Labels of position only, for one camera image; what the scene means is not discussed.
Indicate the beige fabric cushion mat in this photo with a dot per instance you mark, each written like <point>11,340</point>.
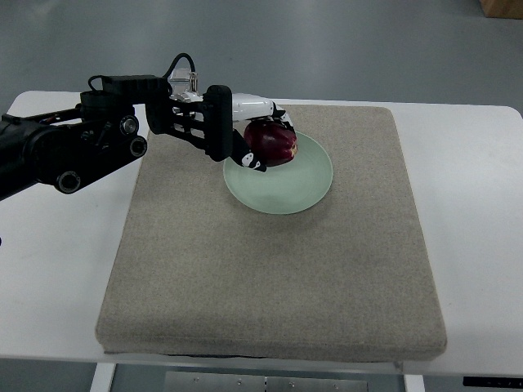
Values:
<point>348,280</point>

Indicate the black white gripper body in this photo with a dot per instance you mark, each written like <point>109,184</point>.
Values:
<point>204,120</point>

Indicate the white upper gripper finger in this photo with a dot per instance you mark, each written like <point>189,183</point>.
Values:
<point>248,107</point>

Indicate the black label strip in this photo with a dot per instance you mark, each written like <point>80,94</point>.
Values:
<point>493,382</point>

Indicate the light green round plate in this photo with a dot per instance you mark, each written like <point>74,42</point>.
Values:
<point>286,189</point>

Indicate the white table frame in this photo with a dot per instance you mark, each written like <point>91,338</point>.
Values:
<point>148,374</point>

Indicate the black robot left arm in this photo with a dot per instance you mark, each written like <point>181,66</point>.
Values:
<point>72,148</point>

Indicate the brown cardboard box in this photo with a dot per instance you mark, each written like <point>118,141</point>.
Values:
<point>502,9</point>

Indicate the grey metal base plate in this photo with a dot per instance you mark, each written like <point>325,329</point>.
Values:
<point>193,381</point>

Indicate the black lower gripper finger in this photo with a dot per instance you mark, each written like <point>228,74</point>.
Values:
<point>243,156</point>

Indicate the dark red apple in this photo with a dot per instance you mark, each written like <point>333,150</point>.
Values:
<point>272,143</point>

